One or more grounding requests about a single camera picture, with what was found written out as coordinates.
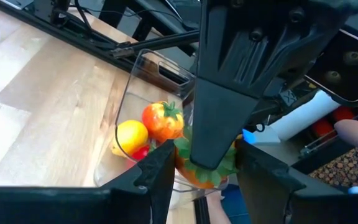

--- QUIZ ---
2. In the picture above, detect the orange fruit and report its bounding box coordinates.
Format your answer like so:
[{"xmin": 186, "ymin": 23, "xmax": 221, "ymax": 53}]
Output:
[{"xmin": 111, "ymin": 119, "xmax": 149, "ymax": 157}]

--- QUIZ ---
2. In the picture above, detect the person's hand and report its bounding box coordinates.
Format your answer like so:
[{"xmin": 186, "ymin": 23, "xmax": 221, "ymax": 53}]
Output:
[{"xmin": 333, "ymin": 119, "xmax": 358, "ymax": 151}]

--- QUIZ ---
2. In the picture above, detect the black tablet screen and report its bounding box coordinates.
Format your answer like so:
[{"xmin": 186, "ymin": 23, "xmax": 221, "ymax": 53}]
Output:
[{"xmin": 304, "ymin": 28, "xmax": 358, "ymax": 108}]

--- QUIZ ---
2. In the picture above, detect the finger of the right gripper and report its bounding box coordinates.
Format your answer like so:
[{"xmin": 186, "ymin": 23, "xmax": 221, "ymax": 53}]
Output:
[{"xmin": 189, "ymin": 77, "xmax": 260, "ymax": 171}]

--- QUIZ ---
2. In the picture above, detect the metal wire rack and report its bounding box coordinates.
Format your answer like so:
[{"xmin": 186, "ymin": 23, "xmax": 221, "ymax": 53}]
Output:
[{"xmin": 299, "ymin": 104, "xmax": 358, "ymax": 158}]

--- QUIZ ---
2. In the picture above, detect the blue plastic piece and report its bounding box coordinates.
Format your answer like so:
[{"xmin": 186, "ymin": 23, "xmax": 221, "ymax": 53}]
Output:
[{"xmin": 242, "ymin": 128, "xmax": 258, "ymax": 145}]

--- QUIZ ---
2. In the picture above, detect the red round item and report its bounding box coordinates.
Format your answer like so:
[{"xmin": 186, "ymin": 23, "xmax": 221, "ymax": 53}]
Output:
[
  {"xmin": 310, "ymin": 119, "xmax": 336, "ymax": 138},
  {"xmin": 332, "ymin": 105, "xmax": 356, "ymax": 123}
]

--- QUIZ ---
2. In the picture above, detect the clear plastic bin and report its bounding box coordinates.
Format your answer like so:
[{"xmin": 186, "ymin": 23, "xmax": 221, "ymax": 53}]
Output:
[{"xmin": 93, "ymin": 47, "xmax": 230, "ymax": 200}]

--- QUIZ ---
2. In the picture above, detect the white paper roll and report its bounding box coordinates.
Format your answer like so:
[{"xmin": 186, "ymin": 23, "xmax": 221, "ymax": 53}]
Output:
[{"xmin": 252, "ymin": 89, "xmax": 342, "ymax": 146}]

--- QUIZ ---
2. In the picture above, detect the black diagonal bar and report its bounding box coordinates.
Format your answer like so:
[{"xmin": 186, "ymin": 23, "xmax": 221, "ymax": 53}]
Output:
[{"xmin": 112, "ymin": 29, "xmax": 201, "ymax": 59}]

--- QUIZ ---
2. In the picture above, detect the orange tomato with green stem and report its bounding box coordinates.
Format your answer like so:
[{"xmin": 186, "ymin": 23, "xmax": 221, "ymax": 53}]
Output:
[{"xmin": 140, "ymin": 100, "xmax": 185, "ymax": 144}]

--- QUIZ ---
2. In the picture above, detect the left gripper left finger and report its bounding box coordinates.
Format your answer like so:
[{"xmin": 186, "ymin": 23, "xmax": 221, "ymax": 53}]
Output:
[{"xmin": 0, "ymin": 139, "xmax": 177, "ymax": 224}]

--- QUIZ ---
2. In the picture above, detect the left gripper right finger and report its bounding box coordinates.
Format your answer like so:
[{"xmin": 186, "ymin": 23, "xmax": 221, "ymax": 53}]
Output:
[{"xmin": 234, "ymin": 139, "xmax": 358, "ymax": 224}]

